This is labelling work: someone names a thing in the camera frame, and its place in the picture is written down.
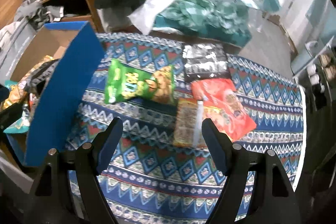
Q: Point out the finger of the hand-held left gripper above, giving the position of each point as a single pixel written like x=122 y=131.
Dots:
x=13 y=115

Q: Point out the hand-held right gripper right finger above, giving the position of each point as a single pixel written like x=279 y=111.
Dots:
x=218 y=145

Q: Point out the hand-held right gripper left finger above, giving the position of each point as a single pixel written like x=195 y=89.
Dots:
x=109 y=145

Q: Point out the teal snack packet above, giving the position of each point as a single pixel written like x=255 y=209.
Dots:
x=15 y=129

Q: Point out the yellow gold snack packet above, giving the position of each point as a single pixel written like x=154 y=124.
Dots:
x=14 y=96

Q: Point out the red snack packet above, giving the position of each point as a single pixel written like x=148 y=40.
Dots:
x=225 y=108

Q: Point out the brown clear-striped snack packet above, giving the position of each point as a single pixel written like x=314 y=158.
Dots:
x=186 y=124

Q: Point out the snack packets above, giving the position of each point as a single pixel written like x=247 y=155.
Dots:
x=42 y=77

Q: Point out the blue-sided cardboard box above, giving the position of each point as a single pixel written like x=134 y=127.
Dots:
x=65 y=98

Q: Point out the green snack packet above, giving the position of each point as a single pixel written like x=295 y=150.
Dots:
x=126 y=82

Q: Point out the black silver snack packet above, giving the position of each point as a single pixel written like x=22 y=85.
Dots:
x=204 y=64

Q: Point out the blue patterned tablecloth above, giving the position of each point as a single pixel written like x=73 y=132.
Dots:
x=162 y=161

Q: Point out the grey hooded sweatshirt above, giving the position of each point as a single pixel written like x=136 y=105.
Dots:
x=13 y=43

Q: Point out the grey clothes pile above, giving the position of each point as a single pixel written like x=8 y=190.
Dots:
x=39 y=14

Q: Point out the light blue bin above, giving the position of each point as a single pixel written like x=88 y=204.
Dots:
x=304 y=58

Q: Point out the teal patterned cloth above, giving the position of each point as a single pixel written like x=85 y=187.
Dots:
x=210 y=19

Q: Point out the metal shoe rack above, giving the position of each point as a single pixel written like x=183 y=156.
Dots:
x=323 y=69

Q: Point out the white plastic bag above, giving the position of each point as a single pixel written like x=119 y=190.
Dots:
x=160 y=1

